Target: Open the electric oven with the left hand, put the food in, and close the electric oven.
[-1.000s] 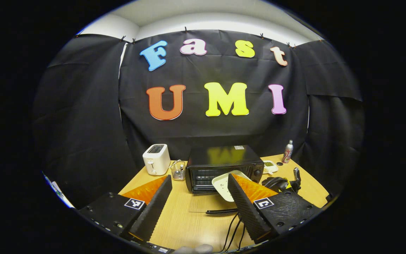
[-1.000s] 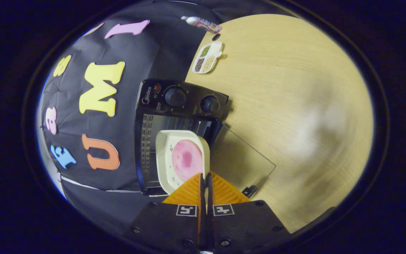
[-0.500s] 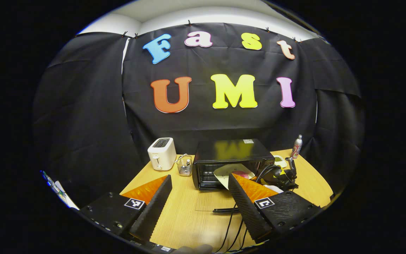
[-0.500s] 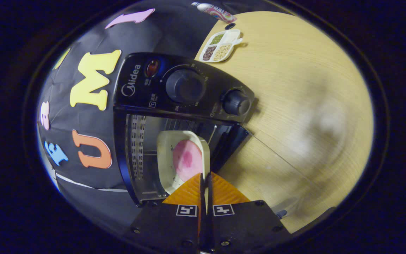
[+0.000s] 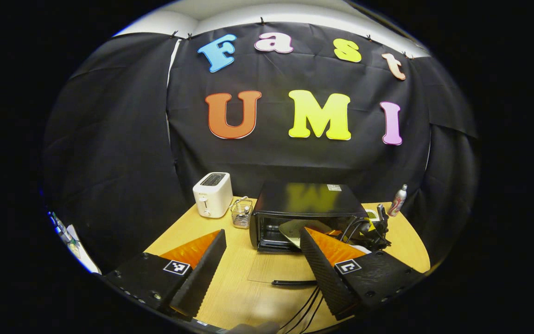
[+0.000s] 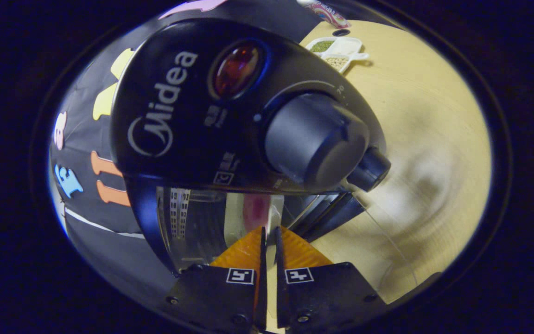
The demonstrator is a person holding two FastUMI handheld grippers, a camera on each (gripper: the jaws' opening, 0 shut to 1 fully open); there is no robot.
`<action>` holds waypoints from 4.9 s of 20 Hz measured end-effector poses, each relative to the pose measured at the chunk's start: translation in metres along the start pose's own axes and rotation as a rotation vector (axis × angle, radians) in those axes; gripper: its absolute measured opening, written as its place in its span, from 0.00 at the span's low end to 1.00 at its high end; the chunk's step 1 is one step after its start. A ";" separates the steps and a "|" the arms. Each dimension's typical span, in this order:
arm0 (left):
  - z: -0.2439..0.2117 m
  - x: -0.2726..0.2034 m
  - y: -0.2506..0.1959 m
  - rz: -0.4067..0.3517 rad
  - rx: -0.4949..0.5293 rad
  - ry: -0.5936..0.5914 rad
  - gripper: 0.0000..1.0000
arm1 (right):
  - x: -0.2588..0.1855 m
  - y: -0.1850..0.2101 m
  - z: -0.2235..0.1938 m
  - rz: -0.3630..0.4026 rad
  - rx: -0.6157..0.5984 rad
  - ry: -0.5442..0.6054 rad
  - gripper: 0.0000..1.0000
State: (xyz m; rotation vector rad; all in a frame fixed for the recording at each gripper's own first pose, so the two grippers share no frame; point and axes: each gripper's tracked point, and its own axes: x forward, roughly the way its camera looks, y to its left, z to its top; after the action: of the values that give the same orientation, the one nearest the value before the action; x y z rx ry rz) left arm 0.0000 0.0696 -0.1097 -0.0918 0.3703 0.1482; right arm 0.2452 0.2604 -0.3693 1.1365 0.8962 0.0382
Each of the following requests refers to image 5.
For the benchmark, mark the white toaster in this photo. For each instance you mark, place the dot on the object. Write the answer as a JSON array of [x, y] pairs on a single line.
[[211, 199]]

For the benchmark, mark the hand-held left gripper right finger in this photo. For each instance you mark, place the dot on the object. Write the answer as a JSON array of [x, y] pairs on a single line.
[[322, 278]]

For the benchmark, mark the white square plate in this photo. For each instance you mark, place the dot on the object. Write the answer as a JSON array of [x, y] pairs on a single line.
[[295, 229]]

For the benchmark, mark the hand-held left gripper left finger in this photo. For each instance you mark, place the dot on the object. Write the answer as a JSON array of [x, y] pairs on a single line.
[[204, 273]]

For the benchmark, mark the white divided dish with grains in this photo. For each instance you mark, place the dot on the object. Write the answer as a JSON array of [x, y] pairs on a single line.
[[371, 212]]

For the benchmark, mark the black electric oven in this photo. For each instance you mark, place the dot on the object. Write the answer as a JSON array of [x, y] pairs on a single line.
[[271, 204]]

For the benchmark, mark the black backdrop cloth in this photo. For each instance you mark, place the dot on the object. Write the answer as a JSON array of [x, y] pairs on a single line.
[[132, 139]]

